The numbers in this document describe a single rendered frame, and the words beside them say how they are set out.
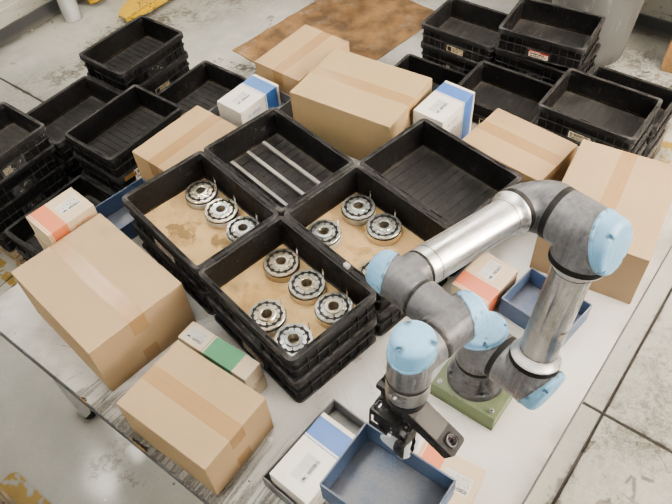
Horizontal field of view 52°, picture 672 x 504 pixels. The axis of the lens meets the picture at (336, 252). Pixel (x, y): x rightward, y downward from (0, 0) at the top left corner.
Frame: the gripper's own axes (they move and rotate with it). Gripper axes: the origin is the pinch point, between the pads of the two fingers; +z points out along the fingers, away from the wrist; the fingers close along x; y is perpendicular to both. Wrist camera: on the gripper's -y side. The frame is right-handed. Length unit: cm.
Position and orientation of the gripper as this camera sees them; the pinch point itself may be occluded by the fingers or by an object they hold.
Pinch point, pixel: (409, 454)
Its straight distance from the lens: 134.8
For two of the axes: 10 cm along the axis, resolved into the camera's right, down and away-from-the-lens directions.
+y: -7.8, -4.5, 4.3
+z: 0.1, 6.8, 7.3
